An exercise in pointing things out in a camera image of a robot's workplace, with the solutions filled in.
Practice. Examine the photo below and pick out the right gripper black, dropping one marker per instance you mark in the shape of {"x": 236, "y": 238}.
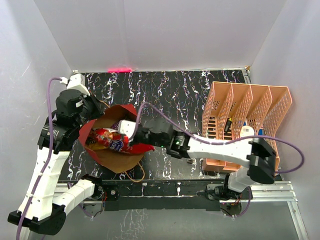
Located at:
{"x": 134, "y": 141}

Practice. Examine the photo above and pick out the red cookie snack bag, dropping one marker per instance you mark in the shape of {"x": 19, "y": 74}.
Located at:
{"x": 107, "y": 138}

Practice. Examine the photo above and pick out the peach plastic desk organizer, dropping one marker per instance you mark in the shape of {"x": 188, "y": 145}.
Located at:
{"x": 258, "y": 106}

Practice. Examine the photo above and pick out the white lotion bottle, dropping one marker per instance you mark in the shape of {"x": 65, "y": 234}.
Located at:
{"x": 246, "y": 130}

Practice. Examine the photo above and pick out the blue small box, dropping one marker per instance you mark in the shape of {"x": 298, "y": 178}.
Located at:
{"x": 261, "y": 132}

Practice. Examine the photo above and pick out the aluminium front rail frame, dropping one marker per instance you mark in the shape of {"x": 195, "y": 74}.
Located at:
{"x": 280, "y": 191}

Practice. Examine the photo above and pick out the black yellow marker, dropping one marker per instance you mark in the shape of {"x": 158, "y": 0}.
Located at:
{"x": 228, "y": 125}

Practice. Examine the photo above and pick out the red brown paper bag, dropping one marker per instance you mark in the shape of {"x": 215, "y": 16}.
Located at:
{"x": 117, "y": 162}

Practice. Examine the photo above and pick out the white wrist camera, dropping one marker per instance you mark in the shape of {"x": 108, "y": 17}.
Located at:
{"x": 126, "y": 127}
{"x": 76, "y": 82}

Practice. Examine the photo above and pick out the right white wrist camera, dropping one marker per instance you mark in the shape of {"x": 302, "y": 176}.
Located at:
{"x": 126, "y": 127}

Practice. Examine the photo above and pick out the pink tape strip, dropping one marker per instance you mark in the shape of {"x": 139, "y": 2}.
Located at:
{"x": 119, "y": 70}

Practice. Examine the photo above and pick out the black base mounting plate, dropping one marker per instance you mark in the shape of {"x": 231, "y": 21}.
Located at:
{"x": 174, "y": 194}

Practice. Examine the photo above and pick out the black silver stapler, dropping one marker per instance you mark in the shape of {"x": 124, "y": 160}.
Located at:
{"x": 190, "y": 160}

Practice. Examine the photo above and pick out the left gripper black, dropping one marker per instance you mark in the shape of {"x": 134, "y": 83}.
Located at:
{"x": 98, "y": 106}

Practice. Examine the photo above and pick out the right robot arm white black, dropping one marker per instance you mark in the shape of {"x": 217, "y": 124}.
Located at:
{"x": 255, "y": 156}

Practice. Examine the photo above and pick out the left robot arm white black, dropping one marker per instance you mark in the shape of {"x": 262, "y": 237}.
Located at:
{"x": 41, "y": 211}

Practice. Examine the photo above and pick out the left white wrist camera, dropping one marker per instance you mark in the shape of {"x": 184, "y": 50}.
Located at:
{"x": 76, "y": 82}

